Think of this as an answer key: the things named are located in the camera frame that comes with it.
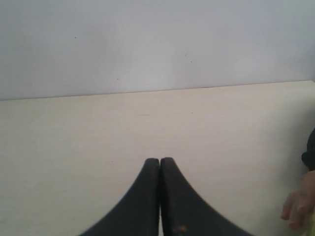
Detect person's open bare hand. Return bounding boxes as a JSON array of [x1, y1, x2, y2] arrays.
[[280, 171, 315, 230]]

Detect yellow bottle red cap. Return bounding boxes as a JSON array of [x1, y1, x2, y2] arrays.
[[301, 210, 315, 236]]

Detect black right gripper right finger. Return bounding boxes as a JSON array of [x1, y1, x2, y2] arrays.
[[159, 157, 250, 236]]

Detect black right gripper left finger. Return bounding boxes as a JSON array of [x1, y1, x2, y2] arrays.
[[82, 158, 160, 236]]

